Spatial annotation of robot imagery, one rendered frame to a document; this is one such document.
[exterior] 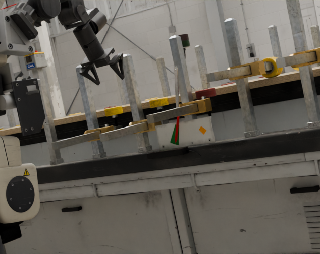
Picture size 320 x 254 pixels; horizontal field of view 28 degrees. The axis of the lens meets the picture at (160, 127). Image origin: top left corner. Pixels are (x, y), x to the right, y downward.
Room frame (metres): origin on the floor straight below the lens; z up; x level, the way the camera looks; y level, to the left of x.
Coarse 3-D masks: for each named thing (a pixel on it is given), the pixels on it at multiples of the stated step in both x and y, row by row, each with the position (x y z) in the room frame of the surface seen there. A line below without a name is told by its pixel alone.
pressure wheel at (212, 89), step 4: (204, 88) 2.54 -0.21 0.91; (212, 88) 2.52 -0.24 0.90; (196, 92) 2.53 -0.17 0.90; (200, 92) 2.51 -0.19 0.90; (204, 92) 2.51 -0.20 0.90; (208, 92) 2.51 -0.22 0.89; (212, 92) 2.51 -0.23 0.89; (196, 96) 2.54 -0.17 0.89; (200, 96) 2.51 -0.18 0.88; (208, 96) 2.51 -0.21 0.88; (212, 96) 2.51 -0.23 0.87; (208, 112) 2.54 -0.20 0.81
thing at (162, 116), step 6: (174, 108) 2.36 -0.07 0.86; (180, 108) 2.34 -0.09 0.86; (186, 108) 2.38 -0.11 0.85; (192, 108) 2.41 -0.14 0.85; (150, 114) 2.21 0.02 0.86; (156, 114) 2.21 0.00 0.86; (162, 114) 2.24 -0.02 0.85; (168, 114) 2.27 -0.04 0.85; (174, 114) 2.30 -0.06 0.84; (180, 114) 2.34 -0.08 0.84; (150, 120) 2.20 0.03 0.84; (156, 120) 2.21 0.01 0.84; (162, 120) 2.23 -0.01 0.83
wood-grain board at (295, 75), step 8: (296, 72) 2.55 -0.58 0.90; (256, 80) 2.56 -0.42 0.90; (264, 80) 2.47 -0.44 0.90; (272, 80) 2.45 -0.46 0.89; (280, 80) 2.43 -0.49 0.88; (288, 80) 2.42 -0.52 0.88; (208, 88) 3.40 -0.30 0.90; (216, 88) 2.62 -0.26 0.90; (224, 88) 2.57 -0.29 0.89; (232, 88) 2.55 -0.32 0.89; (168, 96) 3.49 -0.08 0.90; (128, 104) 3.52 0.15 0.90; (144, 104) 2.80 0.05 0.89; (96, 112) 2.96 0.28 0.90; (104, 112) 2.93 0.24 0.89; (56, 120) 3.10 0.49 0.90; (64, 120) 3.08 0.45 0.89; (72, 120) 3.05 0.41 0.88; (80, 120) 3.02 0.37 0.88; (8, 128) 4.12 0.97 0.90; (16, 128) 3.27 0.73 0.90
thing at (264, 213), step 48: (288, 96) 2.47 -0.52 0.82; (144, 192) 2.96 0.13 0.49; (192, 192) 2.81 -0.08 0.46; (240, 192) 2.68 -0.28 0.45; (288, 192) 2.55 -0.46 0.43; (48, 240) 3.35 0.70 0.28; (96, 240) 3.16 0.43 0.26; (144, 240) 2.99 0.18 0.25; (192, 240) 2.84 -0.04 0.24; (240, 240) 2.70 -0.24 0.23; (288, 240) 2.58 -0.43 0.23
